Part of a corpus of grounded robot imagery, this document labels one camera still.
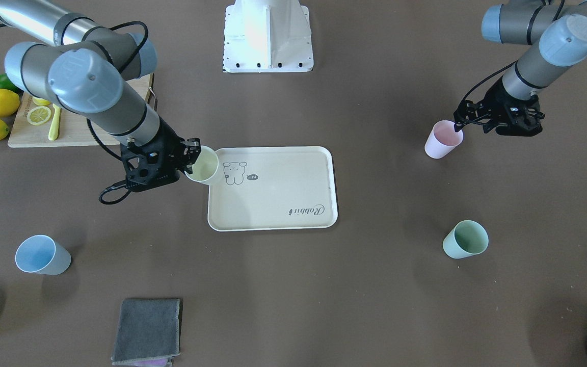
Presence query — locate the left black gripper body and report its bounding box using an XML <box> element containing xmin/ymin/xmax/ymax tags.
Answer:
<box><xmin>470</xmin><ymin>79</ymin><xmax>545</xmax><ymax>137</ymax></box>

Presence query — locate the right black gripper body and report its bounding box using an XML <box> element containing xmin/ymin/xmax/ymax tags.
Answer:
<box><xmin>120</xmin><ymin>122</ymin><xmax>188</xmax><ymax>192</ymax></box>

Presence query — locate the pale yellow cup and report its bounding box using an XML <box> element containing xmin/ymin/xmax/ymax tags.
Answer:
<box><xmin>185</xmin><ymin>146</ymin><xmax>223</xmax><ymax>186</ymax></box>

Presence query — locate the pink cup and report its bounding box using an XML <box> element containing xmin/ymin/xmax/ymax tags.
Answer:
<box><xmin>424</xmin><ymin>120</ymin><xmax>464</xmax><ymax>160</ymax></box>

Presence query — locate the green cup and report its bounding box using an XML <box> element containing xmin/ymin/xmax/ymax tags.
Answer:
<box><xmin>443</xmin><ymin>219</ymin><xmax>489</xmax><ymax>259</ymax></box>

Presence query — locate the blue cup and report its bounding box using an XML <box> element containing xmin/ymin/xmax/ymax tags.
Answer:
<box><xmin>14</xmin><ymin>234</ymin><xmax>72</xmax><ymax>276</ymax></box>

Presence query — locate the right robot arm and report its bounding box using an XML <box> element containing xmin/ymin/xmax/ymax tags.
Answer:
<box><xmin>0</xmin><ymin>1</ymin><xmax>202</xmax><ymax>192</ymax></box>

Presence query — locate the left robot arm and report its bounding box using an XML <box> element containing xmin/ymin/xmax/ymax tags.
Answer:
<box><xmin>453</xmin><ymin>1</ymin><xmax>587</xmax><ymax>137</ymax></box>

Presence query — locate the cream rectangular tray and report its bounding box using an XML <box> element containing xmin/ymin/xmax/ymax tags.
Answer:
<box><xmin>207</xmin><ymin>146</ymin><xmax>338</xmax><ymax>232</ymax></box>

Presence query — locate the wooden cutting board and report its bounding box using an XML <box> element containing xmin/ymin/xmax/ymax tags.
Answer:
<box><xmin>8</xmin><ymin>74</ymin><xmax>154</xmax><ymax>148</ymax></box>

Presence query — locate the yellow plastic knife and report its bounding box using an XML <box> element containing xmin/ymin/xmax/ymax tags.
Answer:
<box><xmin>47</xmin><ymin>104</ymin><xmax>62</xmax><ymax>141</ymax></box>

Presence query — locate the lemon slice lower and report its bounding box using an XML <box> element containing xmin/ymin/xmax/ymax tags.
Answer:
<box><xmin>26</xmin><ymin>106</ymin><xmax>52</xmax><ymax>126</ymax></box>

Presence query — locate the lemon slice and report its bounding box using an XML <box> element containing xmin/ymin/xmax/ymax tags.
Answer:
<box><xmin>31</xmin><ymin>97</ymin><xmax>51</xmax><ymax>106</ymax></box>
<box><xmin>26</xmin><ymin>106</ymin><xmax>52</xmax><ymax>126</ymax></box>

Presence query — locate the lemon slice upper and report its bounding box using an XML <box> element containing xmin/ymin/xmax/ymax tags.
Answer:
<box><xmin>31</xmin><ymin>97</ymin><xmax>51</xmax><ymax>106</ymax></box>

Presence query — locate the grey folded cloth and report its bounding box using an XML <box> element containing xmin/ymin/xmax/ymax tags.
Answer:
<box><xmin>111</xmin><ymin>298</ymin><xmax>181</xmax><ymax>366</ymax></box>

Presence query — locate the green lime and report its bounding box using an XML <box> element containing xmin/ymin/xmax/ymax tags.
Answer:
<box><xmin>0</xmin><ymin>73</ymin><xmax>20</xmax><ymax>93</ymax></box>

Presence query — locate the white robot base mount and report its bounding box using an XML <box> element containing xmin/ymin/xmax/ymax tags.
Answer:
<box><xmin>222</xmin><ymin>1</ymin><xmax>314</xmax><ymax>73</ymax></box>

